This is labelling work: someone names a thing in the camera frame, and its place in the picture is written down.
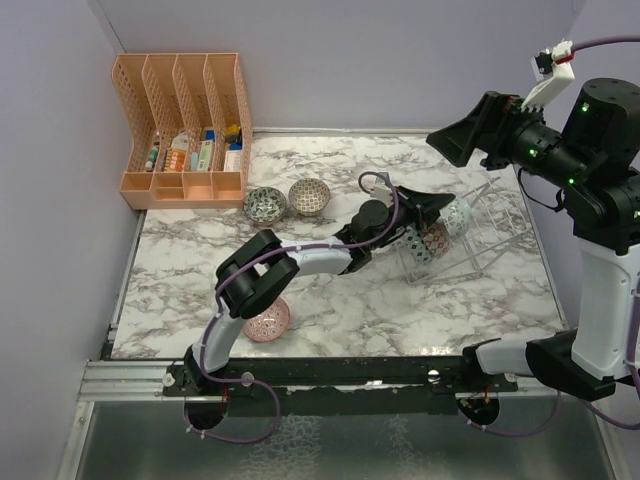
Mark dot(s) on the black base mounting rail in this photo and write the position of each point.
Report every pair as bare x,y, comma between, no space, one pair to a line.
307,386

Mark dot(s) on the green leaf pattern bowl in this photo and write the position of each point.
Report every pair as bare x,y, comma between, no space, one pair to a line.
265,205

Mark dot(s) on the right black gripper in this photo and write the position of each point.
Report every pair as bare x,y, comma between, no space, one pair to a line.
492,120

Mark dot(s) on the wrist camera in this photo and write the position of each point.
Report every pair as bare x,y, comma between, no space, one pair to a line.
380,189
553,73

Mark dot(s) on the blue triangle pattern bowl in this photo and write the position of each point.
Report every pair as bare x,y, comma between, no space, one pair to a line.
456,217

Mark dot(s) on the orange plastic desk organizer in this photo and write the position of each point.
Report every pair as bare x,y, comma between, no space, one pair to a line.
191,129

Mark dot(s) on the blue floral pattern bowl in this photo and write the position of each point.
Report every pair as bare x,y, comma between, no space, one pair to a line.
418,249

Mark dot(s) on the white wire dish rack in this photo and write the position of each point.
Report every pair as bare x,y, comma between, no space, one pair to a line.
499,223

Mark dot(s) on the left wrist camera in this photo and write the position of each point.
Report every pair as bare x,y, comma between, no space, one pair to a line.
380,189

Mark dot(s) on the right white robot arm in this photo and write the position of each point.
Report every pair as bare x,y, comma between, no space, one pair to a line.
588,361

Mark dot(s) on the red circle pattern bowl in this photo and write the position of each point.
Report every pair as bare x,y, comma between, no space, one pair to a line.
269,325

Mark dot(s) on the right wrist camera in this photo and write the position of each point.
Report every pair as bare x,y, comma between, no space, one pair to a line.
553,73

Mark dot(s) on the red geometric pattern bowl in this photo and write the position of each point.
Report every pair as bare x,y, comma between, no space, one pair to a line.
437,240

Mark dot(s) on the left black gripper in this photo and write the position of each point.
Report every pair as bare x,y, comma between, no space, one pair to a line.
422,206

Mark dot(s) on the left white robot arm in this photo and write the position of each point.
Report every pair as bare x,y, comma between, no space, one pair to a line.
250,280

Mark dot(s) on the brown tile pattern bowl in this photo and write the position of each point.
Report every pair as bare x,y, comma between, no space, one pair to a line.
309,196

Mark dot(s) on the items in organizer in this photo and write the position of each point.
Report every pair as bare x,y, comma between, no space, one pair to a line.
200,158

